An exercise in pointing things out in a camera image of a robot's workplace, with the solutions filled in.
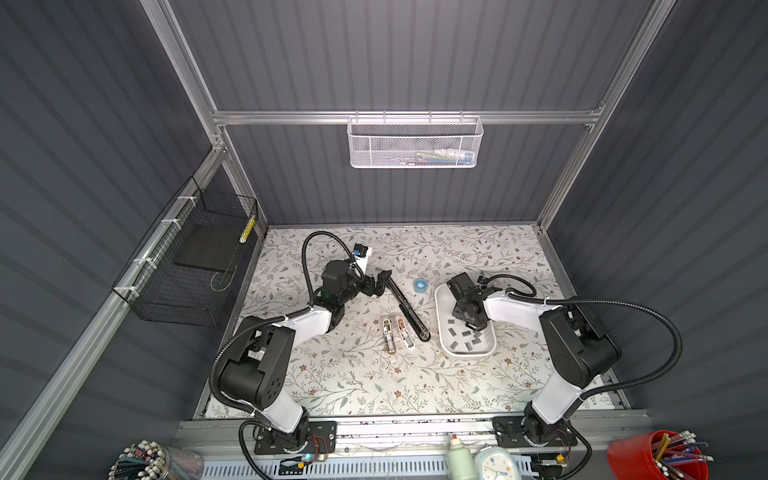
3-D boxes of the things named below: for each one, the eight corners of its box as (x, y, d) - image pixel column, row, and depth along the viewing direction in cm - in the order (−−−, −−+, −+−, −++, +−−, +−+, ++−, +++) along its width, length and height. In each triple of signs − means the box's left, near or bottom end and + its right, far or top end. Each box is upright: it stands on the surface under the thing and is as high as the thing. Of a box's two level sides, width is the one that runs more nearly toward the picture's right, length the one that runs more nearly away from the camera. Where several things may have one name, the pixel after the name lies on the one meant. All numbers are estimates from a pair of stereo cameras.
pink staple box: (406, 351, 89) (407, 346, 86) (395, 324, 95) (395, 318, 92) (414, 348, 90) (415, 343, 87) (402, 322, 95) (403, 316, 92)
